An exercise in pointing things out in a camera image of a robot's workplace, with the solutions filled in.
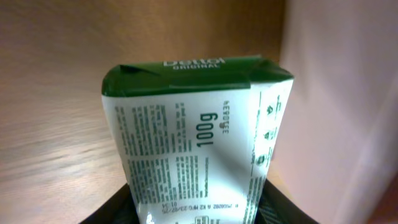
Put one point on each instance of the white box pink interior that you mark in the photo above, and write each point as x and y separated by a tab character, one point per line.
337	147

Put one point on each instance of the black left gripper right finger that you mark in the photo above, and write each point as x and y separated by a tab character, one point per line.
275	208

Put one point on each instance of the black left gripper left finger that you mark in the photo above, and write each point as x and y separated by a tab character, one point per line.
119	209

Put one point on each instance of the green white Dettol soap box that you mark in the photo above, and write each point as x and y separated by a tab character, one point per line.
196	137

